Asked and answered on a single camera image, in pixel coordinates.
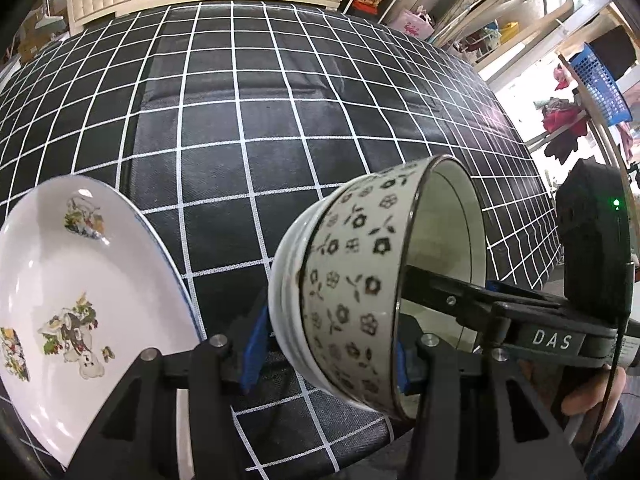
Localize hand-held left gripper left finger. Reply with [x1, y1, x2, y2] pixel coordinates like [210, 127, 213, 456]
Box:
[65, 305, 275, 480]

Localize blue plastic basket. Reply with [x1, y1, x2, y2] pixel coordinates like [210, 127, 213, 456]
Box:
[569, 42, 633, 126]

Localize black white checked tablecloth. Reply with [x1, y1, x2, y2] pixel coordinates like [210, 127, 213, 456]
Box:
[0, 2, 563, 480]

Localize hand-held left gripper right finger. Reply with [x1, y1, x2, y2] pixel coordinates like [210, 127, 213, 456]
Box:
[394, 317, 587, 480]

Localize red hanging clothes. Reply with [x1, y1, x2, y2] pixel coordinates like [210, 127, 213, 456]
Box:
[541, 97, 593, 163]

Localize large flower-patterned bowl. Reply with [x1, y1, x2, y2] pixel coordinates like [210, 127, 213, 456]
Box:
[267, 154, 488, 423]

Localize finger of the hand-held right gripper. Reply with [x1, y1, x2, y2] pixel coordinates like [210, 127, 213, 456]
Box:
[401, 264, 503, 322]

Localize black cable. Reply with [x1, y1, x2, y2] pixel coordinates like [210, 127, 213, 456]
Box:
[582, 260, 633, 461]

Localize pink shopping bag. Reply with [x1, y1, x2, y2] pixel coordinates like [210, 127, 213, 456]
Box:
[389, 6, 435, 40]

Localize person's right hand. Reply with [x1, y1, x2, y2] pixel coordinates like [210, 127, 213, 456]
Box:
[520, 359, 627, 418]

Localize white floral plate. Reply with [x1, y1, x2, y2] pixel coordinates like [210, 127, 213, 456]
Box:
[0, 176, 206, 468]

